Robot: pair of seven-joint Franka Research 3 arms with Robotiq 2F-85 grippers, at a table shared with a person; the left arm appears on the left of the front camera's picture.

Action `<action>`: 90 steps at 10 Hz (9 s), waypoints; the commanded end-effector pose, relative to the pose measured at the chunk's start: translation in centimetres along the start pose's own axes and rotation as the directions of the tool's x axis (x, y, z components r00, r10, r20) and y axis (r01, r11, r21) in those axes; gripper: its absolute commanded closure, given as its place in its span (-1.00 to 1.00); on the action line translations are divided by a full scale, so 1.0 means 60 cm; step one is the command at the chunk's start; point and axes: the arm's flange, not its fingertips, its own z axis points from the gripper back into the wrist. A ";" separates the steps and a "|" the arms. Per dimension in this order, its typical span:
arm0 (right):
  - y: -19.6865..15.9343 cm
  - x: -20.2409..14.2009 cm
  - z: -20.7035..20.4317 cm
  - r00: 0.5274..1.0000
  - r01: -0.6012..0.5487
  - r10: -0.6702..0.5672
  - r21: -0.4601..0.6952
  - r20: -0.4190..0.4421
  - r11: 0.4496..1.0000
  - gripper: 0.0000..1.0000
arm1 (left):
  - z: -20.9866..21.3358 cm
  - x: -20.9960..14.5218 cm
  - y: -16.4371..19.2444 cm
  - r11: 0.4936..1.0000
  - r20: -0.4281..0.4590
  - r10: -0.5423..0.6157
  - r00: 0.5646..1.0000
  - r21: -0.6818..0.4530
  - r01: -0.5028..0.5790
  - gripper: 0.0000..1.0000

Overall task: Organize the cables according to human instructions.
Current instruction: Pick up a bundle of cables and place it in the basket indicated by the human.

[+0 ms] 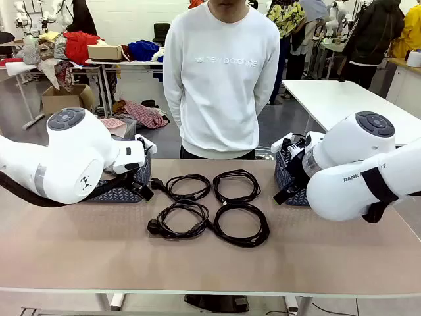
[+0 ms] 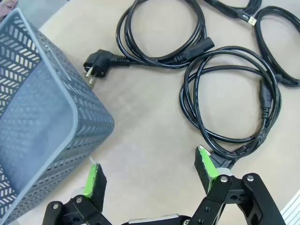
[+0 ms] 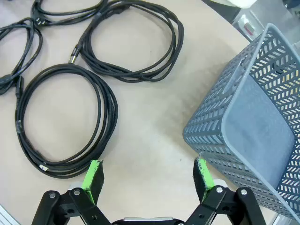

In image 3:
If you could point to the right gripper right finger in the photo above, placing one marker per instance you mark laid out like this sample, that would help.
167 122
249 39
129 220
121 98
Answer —
202 178

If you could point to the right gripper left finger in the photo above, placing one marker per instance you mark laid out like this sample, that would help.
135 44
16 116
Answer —
92 178

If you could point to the white background table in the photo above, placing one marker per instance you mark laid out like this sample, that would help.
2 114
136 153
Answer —
234 2

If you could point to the white table frame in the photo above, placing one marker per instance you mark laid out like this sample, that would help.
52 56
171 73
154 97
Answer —
8 215

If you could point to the grey plastic lattice basket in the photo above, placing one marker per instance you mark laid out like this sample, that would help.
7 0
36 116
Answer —
211 117

